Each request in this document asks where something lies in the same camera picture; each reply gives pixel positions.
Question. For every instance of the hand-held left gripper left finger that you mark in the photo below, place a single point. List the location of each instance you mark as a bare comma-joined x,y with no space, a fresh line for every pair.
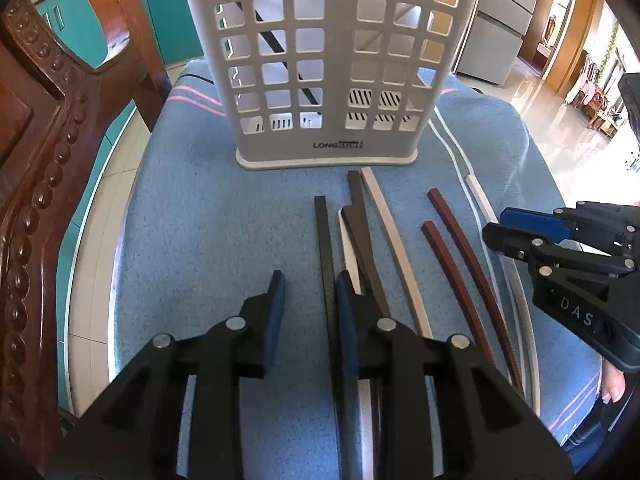
276,305

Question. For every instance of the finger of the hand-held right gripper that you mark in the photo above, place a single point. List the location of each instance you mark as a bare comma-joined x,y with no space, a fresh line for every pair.
530,220
510,242

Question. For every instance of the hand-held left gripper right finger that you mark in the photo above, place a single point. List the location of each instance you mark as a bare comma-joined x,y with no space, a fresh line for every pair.
345,315

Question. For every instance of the white chopstick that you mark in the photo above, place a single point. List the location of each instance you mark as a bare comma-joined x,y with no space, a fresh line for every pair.
480,197
348,260

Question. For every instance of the black chopstick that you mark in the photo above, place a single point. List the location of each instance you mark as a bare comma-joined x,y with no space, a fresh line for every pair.
325,240
270,35

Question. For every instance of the beige chopstick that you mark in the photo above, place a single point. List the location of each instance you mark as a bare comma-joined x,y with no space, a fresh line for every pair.
395,240

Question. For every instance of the white plastic utensil holder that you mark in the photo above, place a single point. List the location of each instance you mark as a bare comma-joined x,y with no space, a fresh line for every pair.
325,152

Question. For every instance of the person's right hand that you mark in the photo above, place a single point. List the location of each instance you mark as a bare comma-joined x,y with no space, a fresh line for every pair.
612,385

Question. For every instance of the red-brown chopstick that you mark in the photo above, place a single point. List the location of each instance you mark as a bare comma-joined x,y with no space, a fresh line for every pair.
450,270
465,255

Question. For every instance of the blue striped towel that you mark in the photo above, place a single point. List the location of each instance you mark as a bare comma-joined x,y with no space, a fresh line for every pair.
210,240

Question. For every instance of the dark brown chopstick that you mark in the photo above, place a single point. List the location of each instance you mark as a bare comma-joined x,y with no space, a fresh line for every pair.
355,185
350,220

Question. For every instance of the person's dark clothing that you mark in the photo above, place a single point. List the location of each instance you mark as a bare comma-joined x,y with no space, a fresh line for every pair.
590,435

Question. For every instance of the grey refrigerator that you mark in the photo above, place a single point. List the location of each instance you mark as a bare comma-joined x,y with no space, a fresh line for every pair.
500,15

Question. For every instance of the carved wooden chair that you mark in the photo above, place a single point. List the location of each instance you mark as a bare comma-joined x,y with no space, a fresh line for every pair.
30,185

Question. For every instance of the wooden door frame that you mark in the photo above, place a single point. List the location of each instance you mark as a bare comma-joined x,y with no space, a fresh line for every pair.
585,35

